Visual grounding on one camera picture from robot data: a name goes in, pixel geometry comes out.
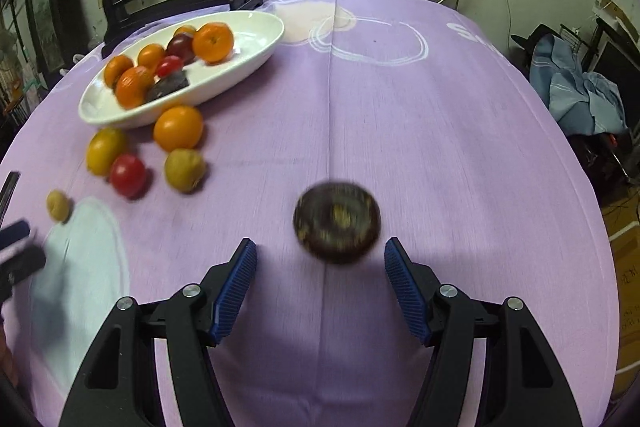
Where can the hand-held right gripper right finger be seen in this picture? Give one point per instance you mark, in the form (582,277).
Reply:
(407,297)

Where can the green-yellow tangerine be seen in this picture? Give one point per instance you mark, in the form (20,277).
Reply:
(184,170)

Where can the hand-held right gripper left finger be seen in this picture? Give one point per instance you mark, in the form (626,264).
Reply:
(232,297)

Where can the purple tablecloth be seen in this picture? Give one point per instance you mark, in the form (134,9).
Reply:
(400,107)

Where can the blue clothes pile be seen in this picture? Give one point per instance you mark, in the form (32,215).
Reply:
(590,97)

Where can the large brown water chestnut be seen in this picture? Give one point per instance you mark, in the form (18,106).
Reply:
(336,223)

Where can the large orange tangerine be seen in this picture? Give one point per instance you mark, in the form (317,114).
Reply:
(178,128)
(213,43)

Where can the small tan longan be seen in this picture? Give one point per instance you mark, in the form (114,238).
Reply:
(58,206)

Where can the black hat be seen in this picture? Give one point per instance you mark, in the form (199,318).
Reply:
(530,38)

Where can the yellow-orange tangerine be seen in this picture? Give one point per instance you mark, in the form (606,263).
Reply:
(106,151)

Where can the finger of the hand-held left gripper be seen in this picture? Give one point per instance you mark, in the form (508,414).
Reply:
(14,233)
(22,263)

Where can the white oval plate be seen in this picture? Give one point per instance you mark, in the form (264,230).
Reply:
(250,32)

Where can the small orange tangerine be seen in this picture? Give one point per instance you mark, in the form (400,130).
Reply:
(185,30)
(151,56)

